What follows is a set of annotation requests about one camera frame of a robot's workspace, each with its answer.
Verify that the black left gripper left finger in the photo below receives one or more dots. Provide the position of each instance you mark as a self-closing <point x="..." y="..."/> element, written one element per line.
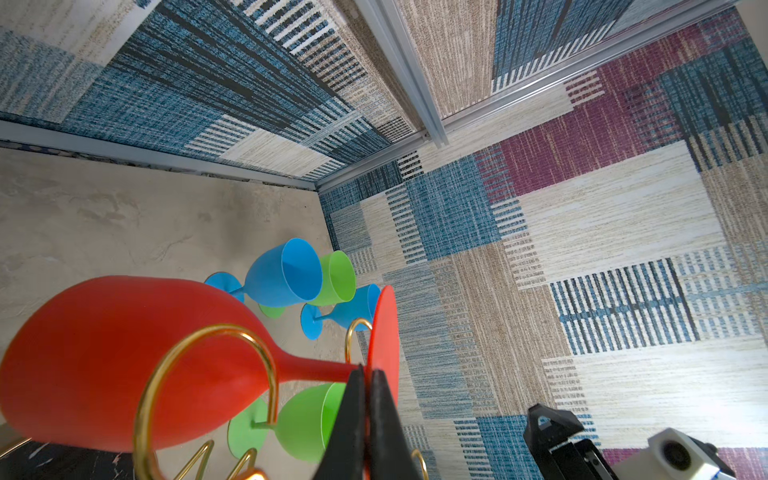
<point x="344" y="456"/>

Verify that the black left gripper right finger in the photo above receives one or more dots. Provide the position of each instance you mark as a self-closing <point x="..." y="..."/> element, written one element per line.
<point x="388" y="453"/>

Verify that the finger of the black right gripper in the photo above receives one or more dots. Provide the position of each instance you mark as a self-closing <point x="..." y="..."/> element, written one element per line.
<point x="548" y="436"/>

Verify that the green wine glass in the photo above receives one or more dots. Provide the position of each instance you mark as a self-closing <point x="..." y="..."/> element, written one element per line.
<point x="304" y="427"/>
<point x="339" y="278"/>

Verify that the blue front wine glass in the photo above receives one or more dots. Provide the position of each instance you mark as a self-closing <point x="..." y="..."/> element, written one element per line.
<point x="363" y="305"/>

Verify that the blue wine glass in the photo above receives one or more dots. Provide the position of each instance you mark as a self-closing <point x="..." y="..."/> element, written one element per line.
<point x="363" y="305"/>
<point x="266" y="281"/>

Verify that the green front wine glass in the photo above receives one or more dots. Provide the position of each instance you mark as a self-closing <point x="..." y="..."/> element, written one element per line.
<point x="339" y="278"/>

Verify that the red wine glass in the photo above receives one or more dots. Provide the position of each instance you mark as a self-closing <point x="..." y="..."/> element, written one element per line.
<point x="135" y="310"/>

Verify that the gold wine glass rack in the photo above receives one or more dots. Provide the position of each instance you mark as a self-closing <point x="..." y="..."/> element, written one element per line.
<point x="178" y="389"/>

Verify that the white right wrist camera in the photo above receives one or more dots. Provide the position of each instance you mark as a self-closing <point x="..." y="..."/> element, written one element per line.
<point x="674" y="455"/>

